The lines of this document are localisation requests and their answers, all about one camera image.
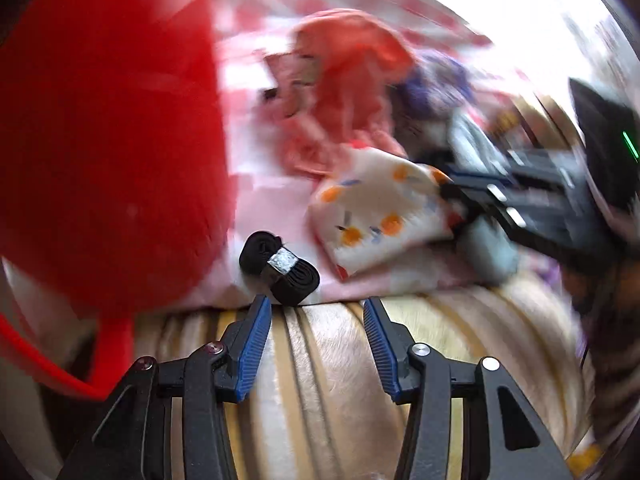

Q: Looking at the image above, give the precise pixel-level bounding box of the purple cloth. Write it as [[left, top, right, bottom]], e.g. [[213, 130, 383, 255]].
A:
[[395, 55, 476, 126]]

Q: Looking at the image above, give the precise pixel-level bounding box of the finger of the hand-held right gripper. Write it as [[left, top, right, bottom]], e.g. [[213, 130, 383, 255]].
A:
[[439, 182, 618, 273], [442, 152, 583, 198]]

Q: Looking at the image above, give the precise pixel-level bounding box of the pink white checked cloth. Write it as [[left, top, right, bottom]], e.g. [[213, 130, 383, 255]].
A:
[[210, 0, 566, 311]]

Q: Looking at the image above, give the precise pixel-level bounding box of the brown small cloth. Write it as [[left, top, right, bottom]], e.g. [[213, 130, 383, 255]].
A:
[[260, 52, 321, 116]]

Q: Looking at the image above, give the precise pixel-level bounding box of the white orange-print fabric pouch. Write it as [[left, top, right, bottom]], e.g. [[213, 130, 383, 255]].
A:
[[307, 147, 468, 278]]

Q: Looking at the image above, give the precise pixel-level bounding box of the grey cloth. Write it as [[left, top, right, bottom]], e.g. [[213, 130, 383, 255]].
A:
[[447, 110, 506, 171]]

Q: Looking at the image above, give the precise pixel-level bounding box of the red plastic container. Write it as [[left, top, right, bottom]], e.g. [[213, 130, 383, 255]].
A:
[[0, 0, 238, 403]]

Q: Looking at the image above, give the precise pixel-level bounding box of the coral orange cloth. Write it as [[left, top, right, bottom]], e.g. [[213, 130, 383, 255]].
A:
[[277, 10, 418, 178]]

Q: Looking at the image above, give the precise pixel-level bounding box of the light blue cloth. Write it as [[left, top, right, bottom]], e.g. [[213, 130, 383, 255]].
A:
[[457, 217, 521, 286]]

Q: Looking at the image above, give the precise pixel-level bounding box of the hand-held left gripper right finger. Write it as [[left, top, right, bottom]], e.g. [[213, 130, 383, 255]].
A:
[[362, 297, 573, 480]]

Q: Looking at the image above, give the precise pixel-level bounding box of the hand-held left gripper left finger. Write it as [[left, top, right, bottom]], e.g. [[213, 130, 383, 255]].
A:
[[57, 295, 273, 480]]

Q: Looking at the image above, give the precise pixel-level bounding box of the beige striped blanket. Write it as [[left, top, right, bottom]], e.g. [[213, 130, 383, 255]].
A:
[[50, 285, 601, 480]]

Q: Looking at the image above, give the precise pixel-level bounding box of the black rolled band silver label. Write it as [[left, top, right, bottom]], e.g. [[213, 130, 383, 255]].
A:
[[239, 231, 321, 306]]

